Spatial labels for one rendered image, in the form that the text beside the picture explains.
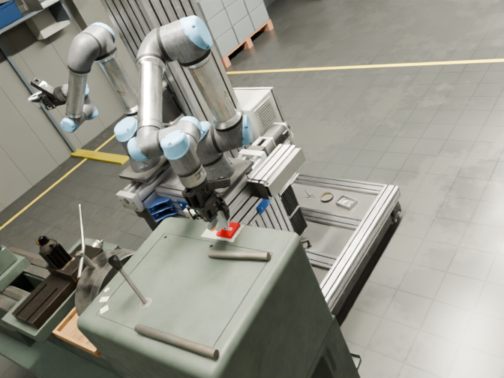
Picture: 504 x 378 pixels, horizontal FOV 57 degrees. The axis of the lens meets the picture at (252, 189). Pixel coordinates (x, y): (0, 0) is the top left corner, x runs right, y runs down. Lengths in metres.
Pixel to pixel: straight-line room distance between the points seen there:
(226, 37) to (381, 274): 4.50
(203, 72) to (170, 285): 0.72
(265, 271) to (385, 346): 1.38
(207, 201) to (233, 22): 5.49
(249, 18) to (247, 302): 5.97
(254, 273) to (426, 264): 1.70
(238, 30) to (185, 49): 5.20
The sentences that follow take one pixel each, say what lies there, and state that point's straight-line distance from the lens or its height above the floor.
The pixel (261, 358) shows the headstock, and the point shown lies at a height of 1.13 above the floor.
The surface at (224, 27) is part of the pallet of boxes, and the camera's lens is 6.57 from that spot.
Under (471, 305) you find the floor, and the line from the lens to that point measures 2.67.
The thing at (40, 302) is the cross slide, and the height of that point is 0.97.
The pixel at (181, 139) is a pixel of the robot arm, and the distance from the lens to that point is 1.25.
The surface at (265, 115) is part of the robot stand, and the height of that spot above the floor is 1.15.
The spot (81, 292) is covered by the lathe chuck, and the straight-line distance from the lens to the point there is 1.72.
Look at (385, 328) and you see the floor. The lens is 2.63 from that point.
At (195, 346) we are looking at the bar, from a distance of 1.20.
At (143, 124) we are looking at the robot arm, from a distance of 1.43.
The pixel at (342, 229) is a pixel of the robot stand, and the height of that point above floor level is 0.21.
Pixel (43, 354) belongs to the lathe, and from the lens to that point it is 2.77.
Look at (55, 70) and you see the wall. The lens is 6.23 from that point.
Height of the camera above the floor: 2.14
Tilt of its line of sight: 34 degrees down
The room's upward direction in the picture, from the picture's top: 25 degrees counter-clockwise
